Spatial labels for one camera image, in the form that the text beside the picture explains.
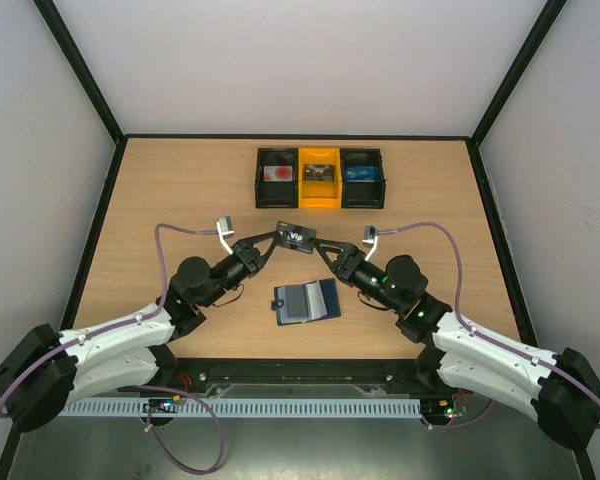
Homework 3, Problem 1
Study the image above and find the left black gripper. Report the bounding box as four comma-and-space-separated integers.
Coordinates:
201, 231, 281, 308

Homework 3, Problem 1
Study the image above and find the black vip card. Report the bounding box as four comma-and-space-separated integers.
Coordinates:
303, 164, 335, 182
276, 221, 317, 254

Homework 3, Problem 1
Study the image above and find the navy blue card holder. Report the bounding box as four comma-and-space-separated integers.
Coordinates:
271, 278, 341, 326

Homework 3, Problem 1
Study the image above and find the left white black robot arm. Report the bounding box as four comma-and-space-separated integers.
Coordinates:
0, 231, 279, 433

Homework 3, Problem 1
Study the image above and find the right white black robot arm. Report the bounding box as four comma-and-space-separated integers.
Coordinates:
316, 239, 600, 451

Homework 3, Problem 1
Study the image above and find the blue card in bin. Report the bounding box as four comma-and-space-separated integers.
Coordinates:
344, 165, 378, 182

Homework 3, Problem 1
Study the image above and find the black VIP card in bin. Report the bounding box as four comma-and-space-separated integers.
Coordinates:
303, 164, 335, 182

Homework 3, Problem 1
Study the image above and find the red white card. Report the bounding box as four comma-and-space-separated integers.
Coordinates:
262, 165, 294, 182

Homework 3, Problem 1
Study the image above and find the left black bin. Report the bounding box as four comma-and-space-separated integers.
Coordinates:
254, 148, 299, 209

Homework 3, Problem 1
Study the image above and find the black bin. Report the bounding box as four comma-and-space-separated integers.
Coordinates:
254, 148, 299, 209
340, 148, 386, 209

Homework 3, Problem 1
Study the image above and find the yellow middle bin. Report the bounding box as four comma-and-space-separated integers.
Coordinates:
298, 147, 342, 209

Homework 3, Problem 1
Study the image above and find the right black bin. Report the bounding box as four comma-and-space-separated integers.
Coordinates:
340, 148, 386, 209

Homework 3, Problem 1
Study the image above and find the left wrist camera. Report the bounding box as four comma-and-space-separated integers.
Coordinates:
216, 215, 235, 255

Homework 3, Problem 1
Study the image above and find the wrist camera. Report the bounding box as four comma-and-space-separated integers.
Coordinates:
362, 225, 380, 262
216, 215, 235, 255

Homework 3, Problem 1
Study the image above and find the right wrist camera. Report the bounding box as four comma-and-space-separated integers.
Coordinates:
362, 225, 380, 262

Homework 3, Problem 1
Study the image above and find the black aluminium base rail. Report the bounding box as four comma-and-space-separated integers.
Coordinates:
129, 357, 476, 396

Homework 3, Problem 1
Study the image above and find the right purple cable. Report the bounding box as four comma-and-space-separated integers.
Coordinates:
377, 221, 600, 431

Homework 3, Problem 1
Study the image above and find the grey slotted cable duct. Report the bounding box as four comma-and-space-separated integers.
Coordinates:
61, 397, 421, 419

